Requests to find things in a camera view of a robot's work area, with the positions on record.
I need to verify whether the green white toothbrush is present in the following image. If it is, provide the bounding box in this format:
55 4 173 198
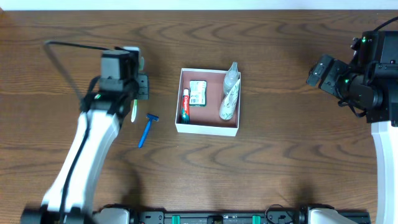
131 56 145 123

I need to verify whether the blue disposable razor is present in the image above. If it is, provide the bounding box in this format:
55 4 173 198
137 114 159 148

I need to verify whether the teal toothpaste tube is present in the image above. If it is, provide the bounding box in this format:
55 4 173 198
181 88 190 124

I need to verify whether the green white soap bar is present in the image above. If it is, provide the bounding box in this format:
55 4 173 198
189 80 207 106

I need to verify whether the white tube gold cap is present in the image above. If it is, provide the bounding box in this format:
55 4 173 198
219 79 241 120

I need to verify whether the blue liquid clear bottle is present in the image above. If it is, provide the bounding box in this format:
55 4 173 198
223 62 239 95

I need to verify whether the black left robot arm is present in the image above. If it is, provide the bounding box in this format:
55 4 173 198
21 73 149 224

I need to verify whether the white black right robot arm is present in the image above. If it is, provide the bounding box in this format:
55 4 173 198
307 55 397 223

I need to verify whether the white box pink interior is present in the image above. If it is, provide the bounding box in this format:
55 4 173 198
175 68 241 137

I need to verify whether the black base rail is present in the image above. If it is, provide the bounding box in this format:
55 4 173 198
93 203 371 224

